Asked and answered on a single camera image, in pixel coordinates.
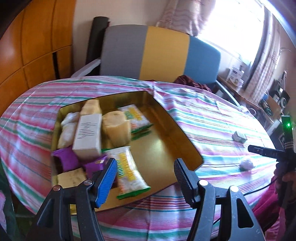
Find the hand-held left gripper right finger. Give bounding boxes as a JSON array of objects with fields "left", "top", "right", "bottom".
[{"left": 174, "top": 158, "right": 265, "bottom": 241}]

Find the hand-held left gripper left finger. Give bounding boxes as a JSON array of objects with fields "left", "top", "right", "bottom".
[{"left": 25, "top": 158, "right": 118, "bottom": 241}]

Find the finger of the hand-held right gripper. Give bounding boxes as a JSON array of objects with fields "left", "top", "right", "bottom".
[{"left": 248, "top": 145, "right": 285, "bottom": 161}]

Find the purple snack packet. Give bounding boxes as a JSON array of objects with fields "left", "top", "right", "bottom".
[
  {"left": 52, "top": 148, "right": 80, "bottom": 171},
  {"left": 84, "top": 155, "right": 111, "bottom": 179}
]

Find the white round snack packet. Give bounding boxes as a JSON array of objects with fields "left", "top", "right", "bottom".
[{"left": 239, "top": 159, "right": 254, "bottom": 171}]

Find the green white rice cracker packet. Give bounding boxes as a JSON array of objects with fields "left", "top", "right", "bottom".
[
  {"left": 117, "top": 104, "right": 153, "bottom": 134},
  {"left": 107, "top": 146, "right": 151, "bottom": 200}
]

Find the small green box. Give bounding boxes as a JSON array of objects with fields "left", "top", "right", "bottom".
[{"left": 232, "top": 131, "right": 247, "bottom": 142}]

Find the gold tin box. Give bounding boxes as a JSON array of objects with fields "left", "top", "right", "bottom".
[{"left": 50, "top": 91, "right": 204, "bottom": 210}]

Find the cream cardboard box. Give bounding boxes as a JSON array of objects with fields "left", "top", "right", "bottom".
[{"left": 72, "top": 114, "right": 102, "bottom": 159}]

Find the yellow cake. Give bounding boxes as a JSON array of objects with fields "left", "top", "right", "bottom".
[
  {"left": 102, "top": 111, "right": 132, "bottom": 145},
  {"left": 80, "top": 99, "right": 102, "bottom": 116}
]

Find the beige snack packet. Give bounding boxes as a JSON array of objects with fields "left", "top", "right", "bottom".
[{"left": 57, "top": 123, "right": 78, "bottom": 149}]

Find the black audio device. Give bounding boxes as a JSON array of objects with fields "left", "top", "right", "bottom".
[{"left": 269, "top": 79, "right": 290, "bottom": 109}]

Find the person's pink clothing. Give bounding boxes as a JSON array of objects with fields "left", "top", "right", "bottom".
[{"left": 251, "top": 178, "right": 296, "bottom": 241}]

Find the wooden side table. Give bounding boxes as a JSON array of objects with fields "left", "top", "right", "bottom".
[{"left": 217, "top": 75, "right": 278, "bottom": 121}]

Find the striped tablecloth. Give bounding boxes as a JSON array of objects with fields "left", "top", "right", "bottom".
[{"left": 0, "top": 75, "right": 281, "bottom": 241}]

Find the patterned curtain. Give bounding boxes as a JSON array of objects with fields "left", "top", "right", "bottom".
[
  {"left": 243, "top": 14, "right": 281, "bottom": 105},
  {"left": 155, "top": 0, "right": 216, "bottom": 37}
]

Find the white cardboard box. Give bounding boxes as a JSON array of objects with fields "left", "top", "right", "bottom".
[{"left": 225, "top": 66, "right": 245, "bottom": 85}]

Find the dark red cloth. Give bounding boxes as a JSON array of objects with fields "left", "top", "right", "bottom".
[{"left": 173, "top": 75, "right": 214, "bottom": 92}]

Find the grey yellow blue chair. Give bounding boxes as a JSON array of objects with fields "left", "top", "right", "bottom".
[{"left": 70, "top": 24, "right": 234, "bottom": 100}]

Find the black rolled mat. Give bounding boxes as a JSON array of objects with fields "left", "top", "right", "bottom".
[{"left": 85, "top": 16, "right": 110, "bottom": 66}]

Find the wooden wardrobe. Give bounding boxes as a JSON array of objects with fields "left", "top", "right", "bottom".
[{"left": 0, "top": 0, "right": 77, "bottom": 109}]

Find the black cable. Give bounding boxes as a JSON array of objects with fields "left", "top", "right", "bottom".
[{"left": 213, "top": 175, "right": 278, "bottom": 224}]

